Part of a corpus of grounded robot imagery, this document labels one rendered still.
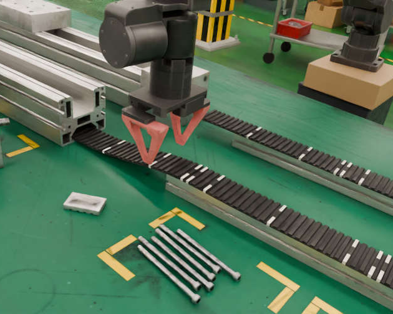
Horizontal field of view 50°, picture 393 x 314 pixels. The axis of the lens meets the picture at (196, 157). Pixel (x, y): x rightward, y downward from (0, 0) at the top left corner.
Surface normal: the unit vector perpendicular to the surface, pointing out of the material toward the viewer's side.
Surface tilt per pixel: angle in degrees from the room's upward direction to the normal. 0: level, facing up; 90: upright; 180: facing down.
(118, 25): 90
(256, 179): 0
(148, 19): 90
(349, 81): 90
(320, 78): 90
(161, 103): 0
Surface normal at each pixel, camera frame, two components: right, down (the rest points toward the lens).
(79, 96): -0.58, 0.36
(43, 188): 0.11, -0.85
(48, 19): 0.80, 0.38
